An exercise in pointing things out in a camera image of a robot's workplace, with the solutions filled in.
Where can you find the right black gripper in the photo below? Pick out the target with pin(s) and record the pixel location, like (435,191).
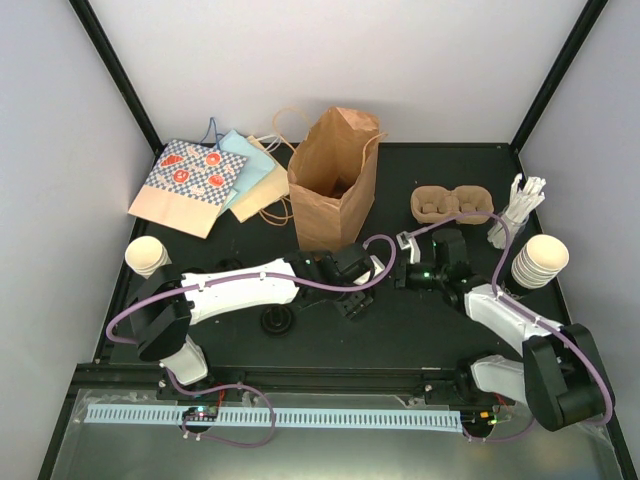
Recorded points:
(402,282)

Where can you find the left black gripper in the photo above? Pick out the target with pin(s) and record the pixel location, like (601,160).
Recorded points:
(355,306)

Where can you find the black lid stack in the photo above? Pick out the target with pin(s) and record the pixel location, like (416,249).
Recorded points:
(277,320)
(228,264)

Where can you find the white straws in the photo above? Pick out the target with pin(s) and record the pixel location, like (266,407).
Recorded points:
(524,197)

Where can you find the brown paper bag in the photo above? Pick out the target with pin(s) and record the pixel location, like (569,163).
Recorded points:
(332,178)

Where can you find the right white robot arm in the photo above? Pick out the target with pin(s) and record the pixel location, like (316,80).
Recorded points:
(559,376)

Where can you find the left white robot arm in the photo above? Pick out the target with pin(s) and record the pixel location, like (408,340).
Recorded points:
(161,328)

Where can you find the far pulp cup carrier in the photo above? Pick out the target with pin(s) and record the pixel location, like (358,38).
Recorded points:
(432,204)

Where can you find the right paper cup stack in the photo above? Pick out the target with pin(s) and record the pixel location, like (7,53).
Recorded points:
(539,261)

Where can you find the paper cup stack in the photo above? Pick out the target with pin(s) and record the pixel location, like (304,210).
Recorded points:
(145,255)
(539,261)

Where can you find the tan paper bag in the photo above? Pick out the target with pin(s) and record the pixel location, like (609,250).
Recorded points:
(273,188)

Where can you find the light blue paper bag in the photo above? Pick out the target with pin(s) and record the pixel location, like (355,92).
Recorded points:
(257,166)

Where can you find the small circuit board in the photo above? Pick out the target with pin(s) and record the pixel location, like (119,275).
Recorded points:
(200,414)

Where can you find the blue checkered paper bag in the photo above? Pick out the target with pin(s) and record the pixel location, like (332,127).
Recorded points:
(188,187)

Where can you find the left paper cup stack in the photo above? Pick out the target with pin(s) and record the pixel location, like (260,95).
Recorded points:
(145,255)

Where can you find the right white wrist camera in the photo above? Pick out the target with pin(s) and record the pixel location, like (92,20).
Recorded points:
(408,243)

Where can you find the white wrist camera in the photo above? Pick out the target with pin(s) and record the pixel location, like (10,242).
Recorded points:
(380,269)
(408,243)

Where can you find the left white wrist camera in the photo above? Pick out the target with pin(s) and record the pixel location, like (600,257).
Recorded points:
(380,269)

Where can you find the light blue cable duct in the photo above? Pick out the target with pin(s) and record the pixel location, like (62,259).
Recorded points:
(375,419)

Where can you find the left black frame post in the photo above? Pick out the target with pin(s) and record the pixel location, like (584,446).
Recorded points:
(99,39)

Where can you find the black frame post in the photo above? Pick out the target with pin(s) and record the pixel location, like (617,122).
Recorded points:
(577,36)
(99,39)

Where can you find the right black frame post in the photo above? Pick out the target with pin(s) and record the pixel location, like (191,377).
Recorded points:
(577,36)

